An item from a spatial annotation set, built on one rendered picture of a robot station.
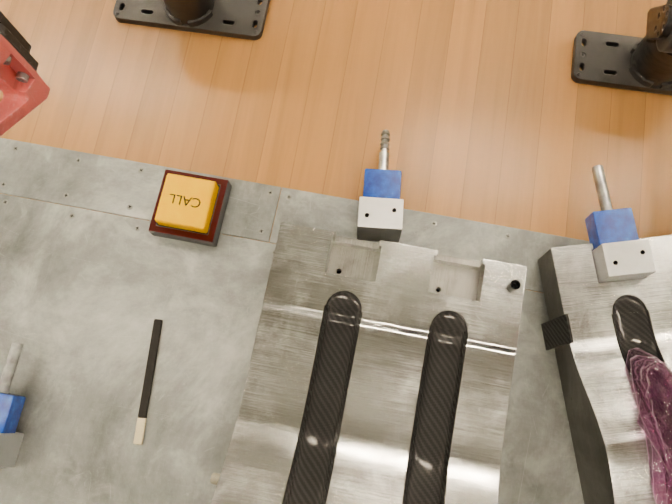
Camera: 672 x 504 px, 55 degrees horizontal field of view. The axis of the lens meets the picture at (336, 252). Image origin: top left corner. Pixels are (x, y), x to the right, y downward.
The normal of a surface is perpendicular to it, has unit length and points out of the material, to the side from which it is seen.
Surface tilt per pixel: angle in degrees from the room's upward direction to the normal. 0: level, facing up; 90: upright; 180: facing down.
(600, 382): 28
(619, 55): 0
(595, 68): 0
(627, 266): 0
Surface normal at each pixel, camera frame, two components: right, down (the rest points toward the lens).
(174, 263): -0.04, -0.25
